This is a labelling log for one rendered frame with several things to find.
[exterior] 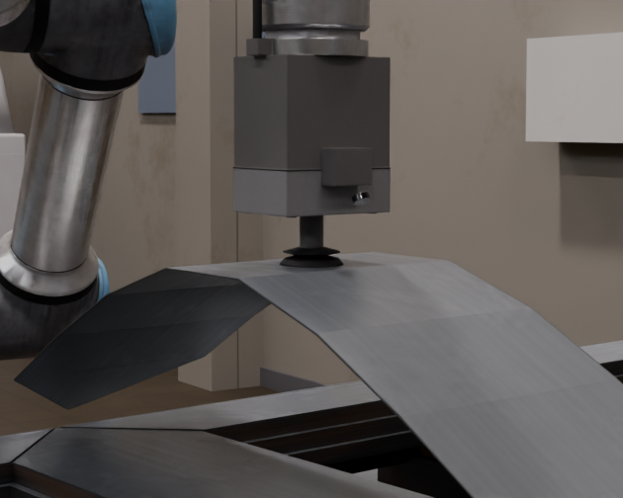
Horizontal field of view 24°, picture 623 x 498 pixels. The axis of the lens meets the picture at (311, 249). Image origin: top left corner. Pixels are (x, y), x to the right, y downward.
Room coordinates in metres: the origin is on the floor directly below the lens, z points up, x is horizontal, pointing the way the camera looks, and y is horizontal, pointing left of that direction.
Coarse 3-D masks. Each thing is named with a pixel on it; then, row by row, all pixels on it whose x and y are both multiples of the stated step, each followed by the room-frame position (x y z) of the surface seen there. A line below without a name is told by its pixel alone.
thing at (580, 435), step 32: (608, 384) 0.86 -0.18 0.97; (416, 416) 0.76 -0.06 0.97; (448, 416) 0.77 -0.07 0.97; (480, 416) 0.78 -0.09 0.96; (512, 416) 0.79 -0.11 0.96; (544, 416) 0.81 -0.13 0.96; (576, 416) 0.82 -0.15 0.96; (608, 416) 0.83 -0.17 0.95; (448, 448) 0.75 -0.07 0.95; (480, 448) 0.76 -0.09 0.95; (512, 448) 0.77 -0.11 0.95; (544, 448) 0.78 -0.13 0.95; (576, 448) 0.79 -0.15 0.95; (608, 448) 0.80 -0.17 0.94; (480, 480) 0.73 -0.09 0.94; (512, 480) 0.74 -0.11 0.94; (544, 480) 0.75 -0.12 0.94; (576, 480) 0.76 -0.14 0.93; (608, 480) 0.77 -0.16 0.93
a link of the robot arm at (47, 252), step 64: (64, 0) 1.33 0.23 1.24; (128, 0) 1.36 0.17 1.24; (64, 64) 1.39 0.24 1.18; (128, 64) 1.40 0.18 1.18; (64, 128) 1.45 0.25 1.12; (64, 192) 1.49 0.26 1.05; (0, 256) 1.58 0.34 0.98; (64, 256) 1.55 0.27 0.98; (0, 320) 1.57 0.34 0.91; (64, 320) 1.59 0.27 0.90
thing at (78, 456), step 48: (96, 432) 1.21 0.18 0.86; (144, 432) 1.21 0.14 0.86; (192, 432) 1.21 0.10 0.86; (240, 432) 1.24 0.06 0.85; (288, 432) 1.28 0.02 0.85; (336, 432) 1.30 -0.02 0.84; (384, 432) 1.34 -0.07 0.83; (0, 480) 1.09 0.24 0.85; (48, 480) 1.06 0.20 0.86; (96, 480) 1.04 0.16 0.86; (144, 480) 1.04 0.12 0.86; (192, 480) 1.04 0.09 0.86; (240, 480) 1.04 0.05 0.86; (288, 480) 1.04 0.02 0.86; (336, 480) 1.04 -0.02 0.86
